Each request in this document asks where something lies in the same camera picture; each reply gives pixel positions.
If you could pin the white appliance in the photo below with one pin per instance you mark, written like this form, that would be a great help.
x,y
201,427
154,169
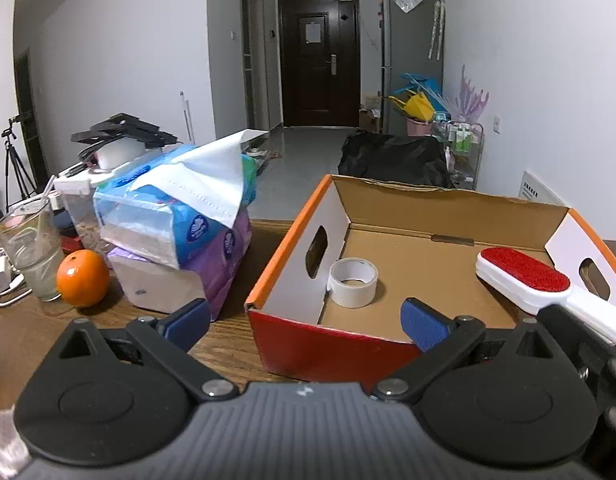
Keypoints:
x,y
120,152

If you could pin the metal trolley with bottles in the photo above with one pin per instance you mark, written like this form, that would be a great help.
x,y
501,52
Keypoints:
x,y
460,147

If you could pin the pink bucket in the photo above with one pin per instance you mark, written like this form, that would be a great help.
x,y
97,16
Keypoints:
x,y
419,127

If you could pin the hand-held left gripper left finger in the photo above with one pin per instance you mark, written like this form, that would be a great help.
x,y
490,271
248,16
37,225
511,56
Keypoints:
x,y
190,322

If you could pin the red and white lint brush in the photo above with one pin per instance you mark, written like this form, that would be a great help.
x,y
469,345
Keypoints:
x,y
518,266

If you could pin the blue tissue pack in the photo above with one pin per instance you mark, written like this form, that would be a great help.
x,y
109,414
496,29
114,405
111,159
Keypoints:
x,y
137,210

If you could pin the dark brown entrance door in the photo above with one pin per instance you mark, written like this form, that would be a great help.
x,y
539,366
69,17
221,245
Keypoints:
x,y
298,85

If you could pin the purple tissue pack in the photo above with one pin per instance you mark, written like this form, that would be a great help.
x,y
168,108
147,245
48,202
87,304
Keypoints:
x,y
217,272

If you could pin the white pole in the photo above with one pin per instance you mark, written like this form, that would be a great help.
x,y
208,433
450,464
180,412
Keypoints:
x,y
187,120

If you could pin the black bag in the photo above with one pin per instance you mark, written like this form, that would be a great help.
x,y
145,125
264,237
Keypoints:
x,y
388,160

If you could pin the grey refrigerator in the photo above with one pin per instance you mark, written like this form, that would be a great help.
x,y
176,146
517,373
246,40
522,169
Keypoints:
x,y
410,45

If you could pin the clear drinking glass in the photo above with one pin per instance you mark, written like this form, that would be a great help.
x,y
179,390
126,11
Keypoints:
x,y
32,265

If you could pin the stack of black hangers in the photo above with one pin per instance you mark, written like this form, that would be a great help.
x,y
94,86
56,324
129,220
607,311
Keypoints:
x,y
127,127

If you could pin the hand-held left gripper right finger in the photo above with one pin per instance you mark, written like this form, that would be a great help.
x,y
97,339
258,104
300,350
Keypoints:
x,y
425,325

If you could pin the red and orange cardboard box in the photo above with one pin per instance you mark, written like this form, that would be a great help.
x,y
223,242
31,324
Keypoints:
x,y
413,260

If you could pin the white wall outlet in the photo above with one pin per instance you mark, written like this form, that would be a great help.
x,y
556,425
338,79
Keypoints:
x,y
497,125

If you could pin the orange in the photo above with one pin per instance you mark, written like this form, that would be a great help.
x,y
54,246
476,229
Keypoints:
x,y
82,280

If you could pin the purple wall hanger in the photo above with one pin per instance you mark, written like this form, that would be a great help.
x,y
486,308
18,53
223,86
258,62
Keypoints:
x,y
470,97

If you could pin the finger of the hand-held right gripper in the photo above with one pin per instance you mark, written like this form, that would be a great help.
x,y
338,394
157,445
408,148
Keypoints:
x,y
563,317

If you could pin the black tripod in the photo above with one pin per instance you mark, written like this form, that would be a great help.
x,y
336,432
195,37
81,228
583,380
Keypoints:
x,y
12,160

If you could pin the brown cardboard box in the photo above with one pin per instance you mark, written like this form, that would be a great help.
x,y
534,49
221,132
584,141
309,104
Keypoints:
x,y
370,120

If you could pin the white board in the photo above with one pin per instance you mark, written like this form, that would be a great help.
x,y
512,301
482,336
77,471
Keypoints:
x,y
538,190

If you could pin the white tape roll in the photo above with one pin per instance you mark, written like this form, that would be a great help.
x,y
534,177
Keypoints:
x,y
338,291

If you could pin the clear container with white lid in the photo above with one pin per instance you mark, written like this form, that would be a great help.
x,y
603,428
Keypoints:
x,y
80,195

